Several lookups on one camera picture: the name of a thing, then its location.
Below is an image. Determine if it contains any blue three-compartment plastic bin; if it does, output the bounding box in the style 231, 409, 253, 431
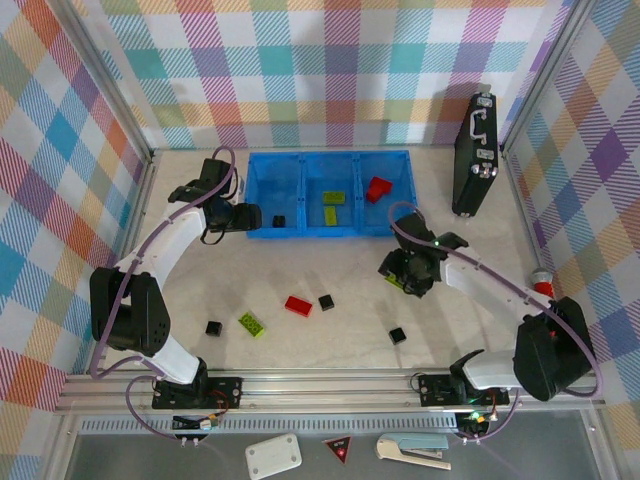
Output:
244, 149, 419, 240

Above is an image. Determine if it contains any red glitter tube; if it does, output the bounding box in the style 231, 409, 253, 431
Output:
530, 268, 556, 301

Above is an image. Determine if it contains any black briefcase with metal latches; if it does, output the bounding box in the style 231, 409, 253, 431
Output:
451, 92, 500, 219

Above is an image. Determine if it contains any small connector board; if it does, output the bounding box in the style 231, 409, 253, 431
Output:
455, 409, 490, 435
172, 413, 221, 431

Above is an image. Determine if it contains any beige blue stapler tool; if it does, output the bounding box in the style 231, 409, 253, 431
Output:
375, 432, 452, 471

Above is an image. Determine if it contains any red triangle sign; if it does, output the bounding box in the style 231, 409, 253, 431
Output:
321, 435, 353, 466

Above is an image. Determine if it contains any slotted metal vent strip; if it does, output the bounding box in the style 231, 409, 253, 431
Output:
79, 418, 461, 434

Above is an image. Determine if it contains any white rectangular plate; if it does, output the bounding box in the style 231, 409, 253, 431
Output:
244, 433, 304, 480

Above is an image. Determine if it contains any grey metal shelf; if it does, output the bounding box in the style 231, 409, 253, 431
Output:
49, 409, 616, 480

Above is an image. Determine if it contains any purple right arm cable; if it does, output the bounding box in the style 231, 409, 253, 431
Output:
388, 201, 601, 445

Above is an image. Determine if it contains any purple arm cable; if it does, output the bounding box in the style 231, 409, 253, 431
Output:
89, 146, 236, 444
388, 201, 601, 445

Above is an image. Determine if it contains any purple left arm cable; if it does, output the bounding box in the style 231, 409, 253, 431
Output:
89, 146, 236, 444

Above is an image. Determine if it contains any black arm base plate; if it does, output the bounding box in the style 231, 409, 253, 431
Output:
152, 375, 244, 411
418, 373, 510, 407

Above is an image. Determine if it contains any aluminium mounting rail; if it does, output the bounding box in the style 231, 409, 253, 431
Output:
54, 369, 606, 416

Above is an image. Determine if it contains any aluminium frame post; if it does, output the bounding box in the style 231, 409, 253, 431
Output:
57, 0, 156, 164
499, 0, 594, 156

